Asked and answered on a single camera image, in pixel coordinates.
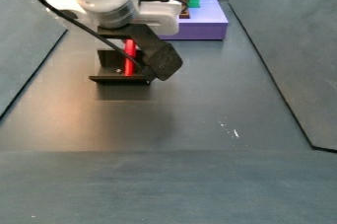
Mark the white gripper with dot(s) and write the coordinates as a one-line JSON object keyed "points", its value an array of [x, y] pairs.
{"points": [[112, 14]]}

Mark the purple board block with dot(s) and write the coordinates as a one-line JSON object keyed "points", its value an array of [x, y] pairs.
{"points": [[207, 23]]}

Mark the brown L-shaped block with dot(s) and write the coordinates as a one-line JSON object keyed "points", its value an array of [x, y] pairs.
{"points": [[184, 13]]}

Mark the right green block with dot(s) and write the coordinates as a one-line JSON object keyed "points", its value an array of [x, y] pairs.
{"points": [[193, 3]]}

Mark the black angled holder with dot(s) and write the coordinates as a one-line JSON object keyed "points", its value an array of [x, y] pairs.
{"points": [[112, 70]]}

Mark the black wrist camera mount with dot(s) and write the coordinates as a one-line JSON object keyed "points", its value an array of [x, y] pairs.
{"points": [[156, 54]]}

